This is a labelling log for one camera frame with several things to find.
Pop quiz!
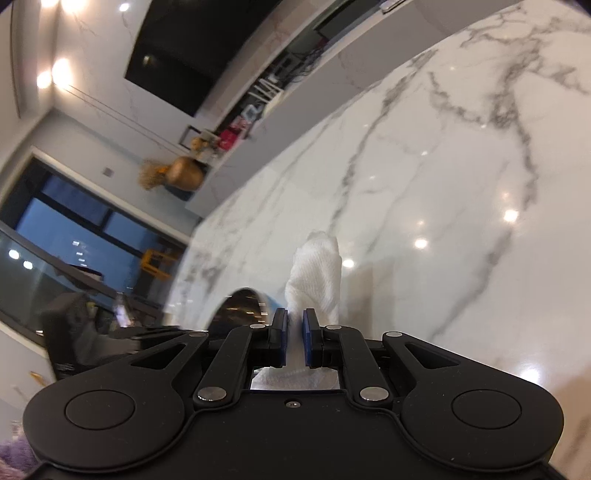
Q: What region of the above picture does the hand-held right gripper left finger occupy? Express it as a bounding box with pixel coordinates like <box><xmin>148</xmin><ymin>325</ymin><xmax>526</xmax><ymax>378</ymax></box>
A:
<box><xmin>131</xmin><ymin>308</ymin><xmax>289</xmax><ymax>409</ymax></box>

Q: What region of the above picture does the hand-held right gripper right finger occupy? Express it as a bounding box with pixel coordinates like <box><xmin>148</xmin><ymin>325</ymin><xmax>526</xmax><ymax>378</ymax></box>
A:
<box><xmin>302</xmin><ymin>308</ymin><xmax>458</xmax><ymax>409</ymax></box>

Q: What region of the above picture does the stainless steel bowl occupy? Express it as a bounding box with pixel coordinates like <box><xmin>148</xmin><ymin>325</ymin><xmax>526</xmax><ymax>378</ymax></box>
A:
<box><xmin>208</xmin><ymin>287</ymin><xmax>280</xmax><ymax>335</ymax></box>

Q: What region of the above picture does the white cleaning cloth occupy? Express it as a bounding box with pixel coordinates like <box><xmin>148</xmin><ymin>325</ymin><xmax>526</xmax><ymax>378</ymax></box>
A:
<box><xmin>252</xmin><ymin>231</ymin><xmax>345</xmax><ymax>392</ymax></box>

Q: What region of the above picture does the large glass window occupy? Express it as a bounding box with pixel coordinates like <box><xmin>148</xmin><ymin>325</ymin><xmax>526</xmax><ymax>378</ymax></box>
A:
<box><xmin>0</xmin><ymin>154</ymin><xmax>192</xmax><ymax>340</ymax></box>

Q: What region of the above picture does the purple fuzzy cloth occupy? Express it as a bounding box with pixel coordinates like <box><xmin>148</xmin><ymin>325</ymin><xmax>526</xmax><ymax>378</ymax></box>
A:
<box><xmin>0</xmin><ymin>436</ymin><xmax>40</xmax><ymax>480</ymax></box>

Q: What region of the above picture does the dried flower bunch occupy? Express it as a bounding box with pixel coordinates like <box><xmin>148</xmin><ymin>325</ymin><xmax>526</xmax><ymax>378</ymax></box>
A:
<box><xmin>139</xmin><ymin>158</ymin><xmax>170</xmax><ymax>191</ymax></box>

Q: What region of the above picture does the gold round vase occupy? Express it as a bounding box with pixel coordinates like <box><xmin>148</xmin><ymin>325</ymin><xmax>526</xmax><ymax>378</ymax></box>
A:
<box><xmin>165</xmin><ymin>156</ymin><xmax>205</xmax><ymax>191</ymax></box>

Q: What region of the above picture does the long white counter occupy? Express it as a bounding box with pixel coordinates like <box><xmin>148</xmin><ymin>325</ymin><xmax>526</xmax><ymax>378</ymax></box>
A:
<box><xmin>185</xmin><ymin>0</ymin><xmax>536</xmax><ymax>220</ymax></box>

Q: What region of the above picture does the yellow frame object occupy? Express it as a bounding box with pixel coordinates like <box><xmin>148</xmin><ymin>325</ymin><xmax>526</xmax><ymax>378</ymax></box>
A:
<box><xmin>140</xmin><ymin>248</ymin><xmax>179</xmax><ymax>281</ymax></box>

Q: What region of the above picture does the white wire rack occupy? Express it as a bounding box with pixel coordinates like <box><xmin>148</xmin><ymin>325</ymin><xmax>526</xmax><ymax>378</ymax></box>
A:
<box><xmin>248</xmin><ymin>75</ymin><xmax>283</xmax><ymax>101</ymax></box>

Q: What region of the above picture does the black wall television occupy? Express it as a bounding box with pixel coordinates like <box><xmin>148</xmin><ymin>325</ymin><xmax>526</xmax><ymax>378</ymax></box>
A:
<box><xmin>124</xmin><ymin>0</ymin><xmax>289</xmax><ymax>117</ymax></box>

